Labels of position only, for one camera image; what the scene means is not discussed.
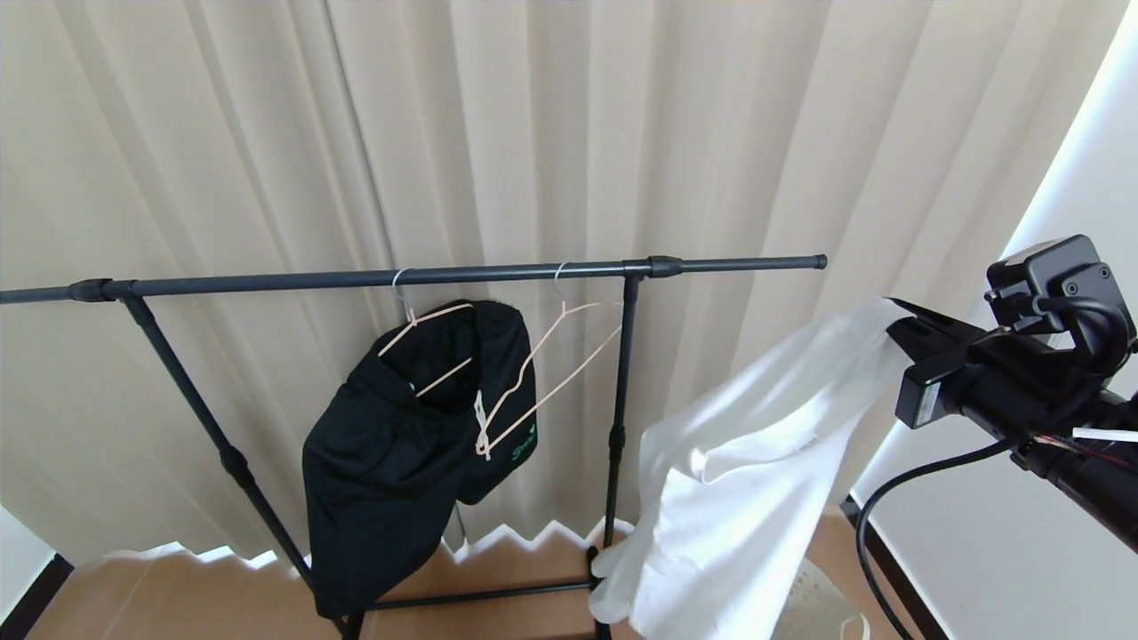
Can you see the pink clothes hanger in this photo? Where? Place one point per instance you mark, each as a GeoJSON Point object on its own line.
{"type": "Point", "coordinates": [524, 364]}
{"type": "Point", "coordinates": [411, 322]}

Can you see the black clothes rack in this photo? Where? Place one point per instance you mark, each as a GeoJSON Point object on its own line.
{"type": "Point", "coordinates": [356, 278]}

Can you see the white laundry basket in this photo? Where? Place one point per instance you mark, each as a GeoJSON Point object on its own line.
{"type": "Point", "coordinates": [818, 604]}

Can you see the white garment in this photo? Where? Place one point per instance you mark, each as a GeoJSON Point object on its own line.
{"type": "Point", "coordinates": [738, 516]}

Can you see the black shorts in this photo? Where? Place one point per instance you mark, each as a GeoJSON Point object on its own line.
{"type": "Point", "coordinates": [373, 498]}

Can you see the beige curtain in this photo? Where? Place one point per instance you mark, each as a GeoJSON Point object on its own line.
{"type": "Point", "coordinates": [267, 133]}

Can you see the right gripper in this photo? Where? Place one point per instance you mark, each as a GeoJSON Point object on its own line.
{"type": "Point", "coordinates": [996, 387]}

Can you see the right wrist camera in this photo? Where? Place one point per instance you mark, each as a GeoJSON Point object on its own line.
{"type": "Point", "coordinates": [1058, 276]}

